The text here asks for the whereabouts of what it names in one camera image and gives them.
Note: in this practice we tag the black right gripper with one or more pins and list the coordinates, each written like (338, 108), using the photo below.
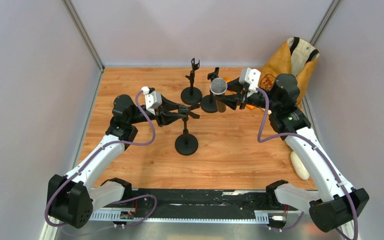
(232, 100)

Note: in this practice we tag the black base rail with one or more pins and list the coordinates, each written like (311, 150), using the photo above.
(213, 206)

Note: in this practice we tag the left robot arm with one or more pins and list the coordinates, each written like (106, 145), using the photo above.
(71, 198)

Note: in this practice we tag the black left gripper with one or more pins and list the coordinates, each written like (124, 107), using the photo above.
(164, 118)

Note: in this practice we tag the brown paper bag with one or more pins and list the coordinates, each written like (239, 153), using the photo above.
(295, 56)

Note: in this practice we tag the orange microphone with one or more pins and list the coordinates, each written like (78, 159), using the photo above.
(250, 106)

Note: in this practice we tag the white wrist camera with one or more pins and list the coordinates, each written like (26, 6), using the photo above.
(153, 99)
(250, 78)

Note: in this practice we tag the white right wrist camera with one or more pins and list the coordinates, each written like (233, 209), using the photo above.
(250, 78)

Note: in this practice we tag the black grey-headed microphone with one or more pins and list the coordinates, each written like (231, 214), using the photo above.
(218, 87)

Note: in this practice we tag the black microphone stand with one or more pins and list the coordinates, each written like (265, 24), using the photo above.
(208, 102)
(192, 95)
(187, 144)

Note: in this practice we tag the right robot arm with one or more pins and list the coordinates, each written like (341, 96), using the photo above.
(335, 201)

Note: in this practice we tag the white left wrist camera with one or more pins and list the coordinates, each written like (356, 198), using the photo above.
(153, 99)

